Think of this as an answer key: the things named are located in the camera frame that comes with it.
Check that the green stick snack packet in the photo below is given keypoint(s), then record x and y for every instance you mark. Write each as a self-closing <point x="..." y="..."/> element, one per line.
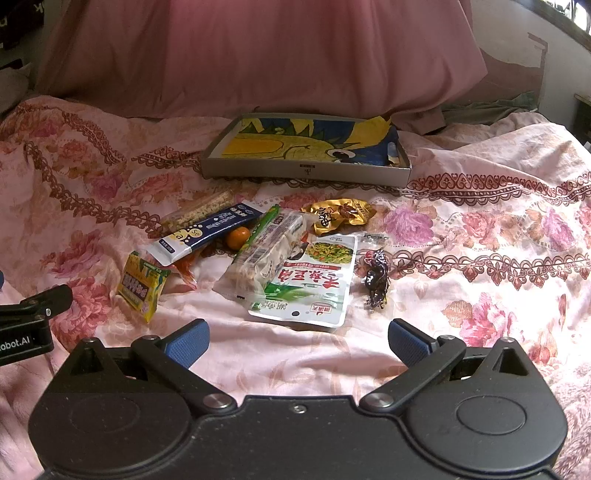
<point x="259" y="237"/>

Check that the large pink pillow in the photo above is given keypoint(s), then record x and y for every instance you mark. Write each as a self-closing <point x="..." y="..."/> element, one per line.
<point x="163" y="59"/>

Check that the clear noodle cracker pack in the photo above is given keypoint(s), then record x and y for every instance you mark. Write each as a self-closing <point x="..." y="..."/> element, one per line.
<point x="196" y="210"/>

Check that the yellow green candy packet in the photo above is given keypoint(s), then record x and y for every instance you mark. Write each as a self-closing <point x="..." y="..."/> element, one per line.
<point x="141" y="284"/>

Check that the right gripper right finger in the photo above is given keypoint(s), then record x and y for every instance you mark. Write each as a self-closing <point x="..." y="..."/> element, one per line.
<point x="429" y="361"/>

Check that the grey cardboard tray box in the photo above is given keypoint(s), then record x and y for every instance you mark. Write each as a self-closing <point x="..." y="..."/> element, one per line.
<point x="213" y="165"/>

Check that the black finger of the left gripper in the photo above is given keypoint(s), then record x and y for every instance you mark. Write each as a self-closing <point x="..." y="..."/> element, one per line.
<point x="25" y="327"/>

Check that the dark dried fruit packet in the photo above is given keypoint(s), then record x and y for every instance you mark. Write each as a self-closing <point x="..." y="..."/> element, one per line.
<point x="376" y="278"/>

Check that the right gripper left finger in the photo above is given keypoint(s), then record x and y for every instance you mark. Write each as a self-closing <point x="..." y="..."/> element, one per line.
<point x="169" y="360"/>

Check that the clear peanut snack bag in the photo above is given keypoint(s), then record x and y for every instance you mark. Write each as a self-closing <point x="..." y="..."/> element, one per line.
<point x="246" y="279"/>

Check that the small clear wrapper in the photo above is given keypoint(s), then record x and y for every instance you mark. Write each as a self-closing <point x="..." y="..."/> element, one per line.
<point x="374" y="240"/>

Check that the gold foil snack packet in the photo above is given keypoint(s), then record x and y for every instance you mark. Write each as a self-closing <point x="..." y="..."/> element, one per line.
<point x="334" y="213"/>

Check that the dark blue powder stick sachet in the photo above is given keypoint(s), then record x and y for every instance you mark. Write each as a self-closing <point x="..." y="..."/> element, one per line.
<point x="182" y="242"/>

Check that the white green pickle packet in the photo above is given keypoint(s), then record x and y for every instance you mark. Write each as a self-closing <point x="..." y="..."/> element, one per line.
<point x="312" y="285"/>

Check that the orange red snack wrapper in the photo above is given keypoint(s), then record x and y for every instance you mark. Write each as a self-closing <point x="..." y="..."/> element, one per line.
<point x="189" y="267"/>

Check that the green grey folded cloth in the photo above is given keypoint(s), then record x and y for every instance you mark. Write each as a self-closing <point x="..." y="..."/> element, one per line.
<point x="489" y="112"/>

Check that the small orange mandarin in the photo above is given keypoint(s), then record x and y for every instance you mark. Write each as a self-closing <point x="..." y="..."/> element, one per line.
<point x="237" y="238"/>

